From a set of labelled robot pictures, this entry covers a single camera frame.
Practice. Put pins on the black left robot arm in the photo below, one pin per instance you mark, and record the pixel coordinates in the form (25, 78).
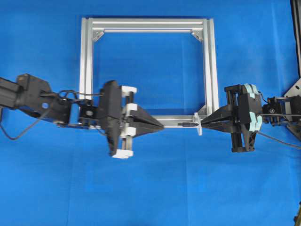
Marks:
(34, 97)

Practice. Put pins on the aluminium extrusion frame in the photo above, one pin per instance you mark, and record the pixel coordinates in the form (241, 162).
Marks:
(170, 61)

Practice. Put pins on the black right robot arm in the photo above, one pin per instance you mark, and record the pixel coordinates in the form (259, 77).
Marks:
(281, 111)

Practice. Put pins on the right gripper, teal pads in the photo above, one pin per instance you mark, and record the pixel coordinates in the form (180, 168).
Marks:
(244, 109)

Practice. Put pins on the left gripper, white rail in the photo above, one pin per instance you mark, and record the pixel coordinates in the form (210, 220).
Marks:
(115, 106)

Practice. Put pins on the white wire clip holder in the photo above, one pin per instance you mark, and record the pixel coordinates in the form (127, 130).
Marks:
(197, 122)

